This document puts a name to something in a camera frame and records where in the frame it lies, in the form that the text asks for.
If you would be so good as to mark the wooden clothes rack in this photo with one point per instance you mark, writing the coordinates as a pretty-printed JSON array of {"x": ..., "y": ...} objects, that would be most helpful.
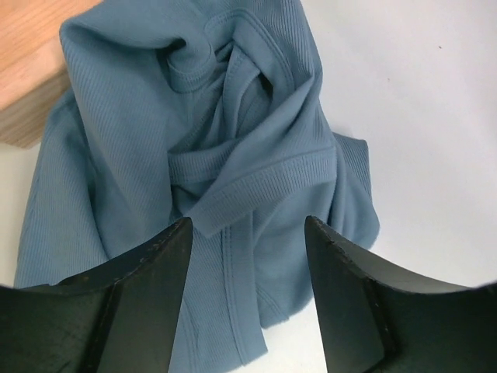
[{"x": 33, "y": 72}]

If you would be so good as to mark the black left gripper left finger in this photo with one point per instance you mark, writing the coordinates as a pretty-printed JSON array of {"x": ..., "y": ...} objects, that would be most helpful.
[{"x": 120, "y": 316}]

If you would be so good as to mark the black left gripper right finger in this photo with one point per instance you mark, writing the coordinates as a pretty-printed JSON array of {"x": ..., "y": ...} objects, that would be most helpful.
[{"x": 375, "y": 316}]

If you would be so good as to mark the grey-blue tank top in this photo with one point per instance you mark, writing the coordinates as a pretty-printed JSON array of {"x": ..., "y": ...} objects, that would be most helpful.
[{"x": 204, "y": 109}]

